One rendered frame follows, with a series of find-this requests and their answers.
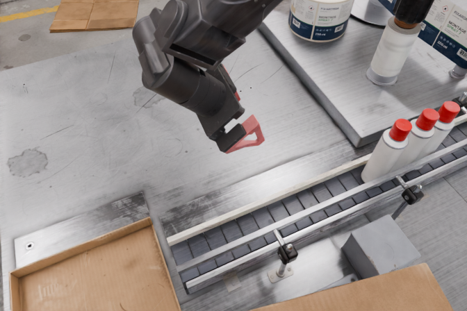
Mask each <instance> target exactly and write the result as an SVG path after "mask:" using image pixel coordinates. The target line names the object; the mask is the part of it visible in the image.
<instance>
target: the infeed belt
mask: <svg viewBox="0 0 467 311"><path fill-rule="evenodd" d="M465 139H467V121H465V122H464V123H461V124H459V125H456V126H454V128H453V129H452V130H451V131H450V132H449V133H448V135H447V136H446V137H445V139H444V140H443V141H442V143H441V144H440V145H439V146H438V148H437V149H436V150H435V152H433V153H436V152H437V151H440V150H442V149H445V148H447V147H449V146H452V145H453V144H456V143H458V142H460V141H463V140H465ZM466 155H467V146H465V147H464V148H462V149H459V150H457V151H455V152H452V153H450V154H448V155H445V156H443V157H442V158H439V159H437V160H434V161H432V162H430V163H427V164H426V165H423V167H422V168H421V169H419V170H416V171H414V170H412V171H410V172H407V173H406V174H405V175H404V176H402V177H401V178H402V179H403V180H404V181H405V182H408V181H410V180H413V179H415V178H417V177H419V176H422V175H423V174H426V173H428V172H430V171H433V170H435V169H437V168H439V167H442V166H443V165H446V164H448V163H450V162H452V161H454V160H457V159H459V158H461V157H464V156H466ZM366 164H367V163H366ZM366 164H364V165H361V166H360V167H357V168H355V169H352V170H349V171H347V172H345V173H343V174H340V175H338V176H336V177H333V178H330V179H329V180H326V181H324V182H321V183H318V184H317V185H314V186H312V187H310V188H307V189H305V190H302V191H300V192H298V193H295V194H293V195H290V196H287V197H286V198H284V199H281V200H279V201H276V202H274V203H271V204H269V205H267V206H266V207H267V208H266V207H265V206H264V207H262V208H259V209H258V210H255V211H253V212H250V213H248V214H246V215H243V216H241V217H238V218H236V219H233V220H231V221H228V222H227V223H224V224H222V225H220V227H219V226H217V227H215V228H212V229H210V230H207V231H205V232H204V233H200V234H198V235H196V236H193V237H191V238H188V239H187V240H188V241H187V240H184V241H182V242H179V243H177V244H174V245H172V246H170V248H171V250H172V254H173V256H174V260H175V262H176V264H177V266H178V265H180V264H183V263H185V262H187V261H189V260H192V259H194V258H196V257H198V256H201V255H203V254H205V253H208V252H209V251H212V250H214V249H217V248H219V247H221V246H224V245H225V244H228V243H230V242H232V241H235V240H237V239H240V238H241V237H244V236H246V235H249V234H251V233H253V232H255V231H258V230H260V229H262V228H265V227H266V226H269V225H271V224H274V223H276V222H278V221H281V220H282V219H285V218H287V217H289V216H292V215H294V214H297V213H298V212H301V211H303V210H306V209H307V208H310V207H312V206H315V205H317V204H319V203H322V202H323V201H326V200H328V199H331V198H333V197H335V196H338V195H339V194H342V193H344V192H346V191H349V190H351V189H353V188H355V187H358V186H360V185H362V184H364V183H363V181H362V180H361V172H362V171H363V169H364V167H365V166H366ZM399 185H400V184H399V183H398V182H397V181H396V180H395V179H392V180H389V181H387V182H385V183H382V184H381V185H380V186H379V187H374V188H372V189H369V190H367V191H365V192H362V193H360V194H358V195H356V196H353V197H352V198H349V199H347V200H345V201H342V202H340V203H337V204H336V205H333V206H331V207H329V208H327V209H325V210H322V211H320V212H317V213H315V214H314V215H311V216H309V217H307V218H304V219H302V220H300V221H297V222H295V223H294V224H291V225H289V226H286V227H284V228H282V229H280V230H278V231H279V232H280V234H281V236H282V237H283V238H285V237H288V236H289V235H292V234H294V233H296V232H298V231H300V230H303V229H305V228H307V227H309V226H312V225H314V224H316V223H318V222H320V221H322V220H325V219H327V218H329V217H331V216H334V215H336V214H338V213H339V212H342V211H344V210H347V209H349V208H351V207H353V206H355V205H358V204H360V203H362V202H364V201H367V200H368V199H371V198H373V197H375V196H377V195H380V194H382V193H384V192H387V191H389V190H391V189H393V188H395V187H397V186H399ZM276 241H277V239H276V237H275V236H274V234H273V233H270V234H269V235H266V236H264V237H262V238H259V239H257V240H255V241H253V242H250V243H249V244H246V245H244V246H241V247H239V248H237V249H235V250H232V251H230V252H228V253H225V254H224V255H221V256H219V257H217V258H214V259H212V260H210V261H208V262H205V263H204V264H201V265H199V266H197V267H194V268H192V269H190V270H187V271H185V272H183V273H181V274H180V277H181V280H182V282H183V283H187V282H188V281H190V280H192V279H195V278H197V277H199V276H202V275H204V274H206V273H208V272H210V271H212V270H214V269H217V268H219V267H221V266H223V265H226V264H228V263H230V262H233V261H234V260H237V259H238V258H241V257H243V256H245V255H248V254H250V253H252V252H254V251H257V250H259V249H261V248H263V247H265V246H267V245H269V244H272V243H274V242H276Z"/></svg>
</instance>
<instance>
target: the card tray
mask: <svg viewBox="0 0 467 311"><path fill-rule="evenodd" d="M8 279H9V291H10V311H181V308H180V305H179V302H178V299H177V295H176V292H175V290H174V286H173V284H172V280H171V278H170V274H169V271H168V269H167V265H166V263H165V259H164V257H163V253H162V250H161V247H160V244H159V242H158V238H157V235H156V231H155V229H154V225H153V223H152V221H151V219H150V217H146V218H144V219H141V220H139V221H136V222H134V223H132V224H129V225H127V226H124V227H121V228H118V229H116V230H113V231H111V232H109V233H106V234H104V235H101V236H98V237H96V238H93V239H90V240H88V241H86V242H83V243H81V244H78V245H76V246H73V247H70V248H68V249H65V250H63V251H60V252H58V253H55V254H53V255H50V256H47V257H45V258H43V259H40V260H37V261H35V262H32V263H30V264H27V265H24V266H23V267H20V268H17V269H14V270H12V271H9V272H8Z"/></svg>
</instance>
